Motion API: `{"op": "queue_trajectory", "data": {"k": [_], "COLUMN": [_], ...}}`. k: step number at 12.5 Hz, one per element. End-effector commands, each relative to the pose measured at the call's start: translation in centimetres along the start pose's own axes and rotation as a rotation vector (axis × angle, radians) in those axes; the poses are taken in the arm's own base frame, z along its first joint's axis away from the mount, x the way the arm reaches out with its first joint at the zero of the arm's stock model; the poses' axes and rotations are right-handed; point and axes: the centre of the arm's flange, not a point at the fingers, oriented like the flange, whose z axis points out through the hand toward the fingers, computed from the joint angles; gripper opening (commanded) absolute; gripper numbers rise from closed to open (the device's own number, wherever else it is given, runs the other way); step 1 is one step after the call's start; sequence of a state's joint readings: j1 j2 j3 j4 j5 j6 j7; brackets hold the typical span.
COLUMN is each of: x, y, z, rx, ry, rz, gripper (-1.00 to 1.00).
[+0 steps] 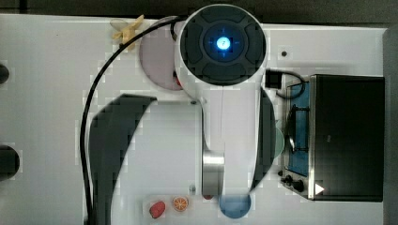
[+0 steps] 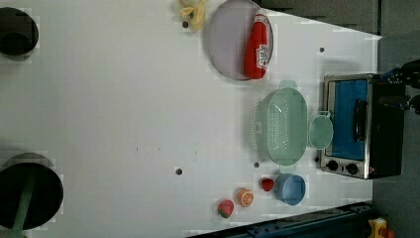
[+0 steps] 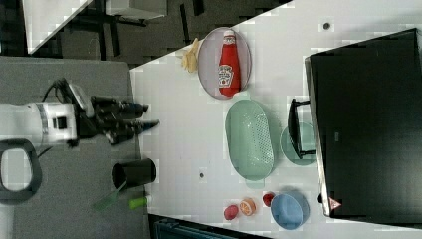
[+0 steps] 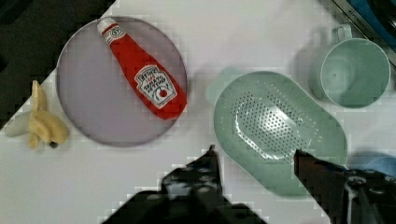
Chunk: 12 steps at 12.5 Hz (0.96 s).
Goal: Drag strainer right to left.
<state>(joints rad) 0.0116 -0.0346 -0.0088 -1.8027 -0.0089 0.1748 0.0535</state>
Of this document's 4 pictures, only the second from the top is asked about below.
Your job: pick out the blue bowl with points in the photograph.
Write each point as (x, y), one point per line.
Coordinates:
(290, 189)

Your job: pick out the small red toy fruit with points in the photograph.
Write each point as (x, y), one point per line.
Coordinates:
(267, 184)

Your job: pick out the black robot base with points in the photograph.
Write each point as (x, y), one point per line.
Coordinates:
(32, 178)

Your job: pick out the black toaster oven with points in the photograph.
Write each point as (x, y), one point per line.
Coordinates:
(368, 122)

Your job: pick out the green cup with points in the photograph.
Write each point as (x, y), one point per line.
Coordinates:
(320, 130)

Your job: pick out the green plastic strainer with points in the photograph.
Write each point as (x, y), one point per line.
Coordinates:
(281, 126)

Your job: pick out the orange slice toy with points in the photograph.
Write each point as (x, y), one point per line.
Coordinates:
(245, 197)

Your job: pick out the red ketchup bottle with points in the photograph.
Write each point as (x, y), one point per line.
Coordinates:
(257, 51)

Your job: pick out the yellow banana peel toy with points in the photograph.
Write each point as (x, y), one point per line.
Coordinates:
(195, 11)

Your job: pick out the grey round plate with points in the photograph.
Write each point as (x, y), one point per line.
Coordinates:
(228, 33)

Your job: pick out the black cylinder post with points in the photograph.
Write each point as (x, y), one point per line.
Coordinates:
(19, 33)

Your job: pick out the strawberry toy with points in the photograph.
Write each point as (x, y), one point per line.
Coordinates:
(226, 208)

